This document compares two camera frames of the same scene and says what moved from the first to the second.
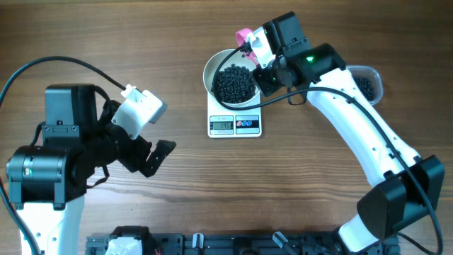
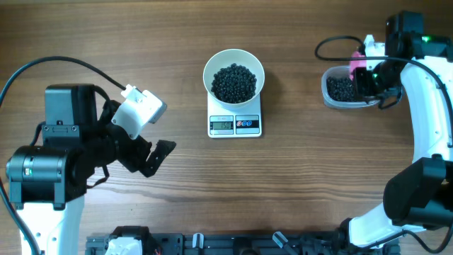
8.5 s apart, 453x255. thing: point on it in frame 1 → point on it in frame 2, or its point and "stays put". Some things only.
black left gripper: (136, 159) stays put
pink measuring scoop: (242, 36) → (357, 64)
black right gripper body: (267, 79) → (374, 83)
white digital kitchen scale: (224, 122) stays put
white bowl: (236, 58) stays put
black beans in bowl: (235, 83) stays put
